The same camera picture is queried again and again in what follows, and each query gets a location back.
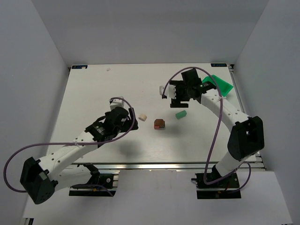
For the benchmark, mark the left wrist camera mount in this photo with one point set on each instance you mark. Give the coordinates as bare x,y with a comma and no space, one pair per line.
116,102

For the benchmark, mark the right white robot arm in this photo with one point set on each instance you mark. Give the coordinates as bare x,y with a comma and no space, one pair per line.
214,101

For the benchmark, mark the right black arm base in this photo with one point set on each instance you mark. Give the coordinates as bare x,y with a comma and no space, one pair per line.
224,189

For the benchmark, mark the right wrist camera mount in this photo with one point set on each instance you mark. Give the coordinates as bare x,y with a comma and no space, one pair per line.
169,92

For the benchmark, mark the blue corner label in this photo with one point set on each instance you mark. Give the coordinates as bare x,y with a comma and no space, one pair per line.
79,66
218,65

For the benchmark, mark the brown wood block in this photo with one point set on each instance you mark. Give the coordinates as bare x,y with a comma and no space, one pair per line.
159,122

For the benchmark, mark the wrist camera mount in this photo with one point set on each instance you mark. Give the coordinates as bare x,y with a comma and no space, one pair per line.
116,102
169,92

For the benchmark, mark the green plastic bin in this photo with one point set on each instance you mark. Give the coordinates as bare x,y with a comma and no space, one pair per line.
225,87

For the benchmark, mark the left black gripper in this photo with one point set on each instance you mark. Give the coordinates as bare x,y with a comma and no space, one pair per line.
131,118

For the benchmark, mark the left blue corner label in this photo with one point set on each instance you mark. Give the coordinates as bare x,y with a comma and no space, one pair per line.
79,66

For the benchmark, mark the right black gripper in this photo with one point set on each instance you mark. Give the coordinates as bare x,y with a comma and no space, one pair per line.
177,93

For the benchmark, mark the beige wood cylinder block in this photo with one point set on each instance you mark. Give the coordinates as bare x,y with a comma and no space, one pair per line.
142,117

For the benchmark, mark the green wood cylinder block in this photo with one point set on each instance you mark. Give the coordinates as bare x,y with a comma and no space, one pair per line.
181,114

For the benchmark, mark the right blue corner label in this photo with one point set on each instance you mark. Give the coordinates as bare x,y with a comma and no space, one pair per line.
218,65

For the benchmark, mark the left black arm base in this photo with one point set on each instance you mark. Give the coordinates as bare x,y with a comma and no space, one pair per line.
99,184

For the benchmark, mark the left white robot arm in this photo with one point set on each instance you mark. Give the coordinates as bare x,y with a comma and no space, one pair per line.
42,177

